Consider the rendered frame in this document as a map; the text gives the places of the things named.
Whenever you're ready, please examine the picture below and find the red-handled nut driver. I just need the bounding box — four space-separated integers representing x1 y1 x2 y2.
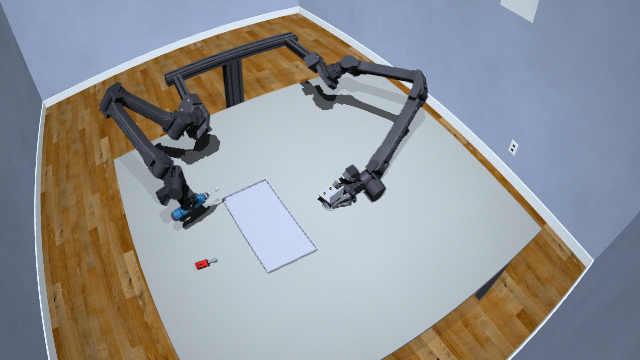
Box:
195 258 217 270

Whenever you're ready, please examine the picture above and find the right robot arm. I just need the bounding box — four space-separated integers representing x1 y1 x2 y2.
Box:
99 82 206 206

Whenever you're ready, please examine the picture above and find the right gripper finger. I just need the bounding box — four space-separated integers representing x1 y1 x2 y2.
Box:
182 196 195 212

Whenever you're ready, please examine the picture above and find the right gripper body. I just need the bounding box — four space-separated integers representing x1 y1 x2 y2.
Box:
178 180 195 206

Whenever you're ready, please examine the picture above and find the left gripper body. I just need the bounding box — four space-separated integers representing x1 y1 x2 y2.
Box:
339 177 357 202

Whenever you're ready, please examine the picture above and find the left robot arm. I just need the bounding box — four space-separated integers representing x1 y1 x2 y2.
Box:
321 55 428 200

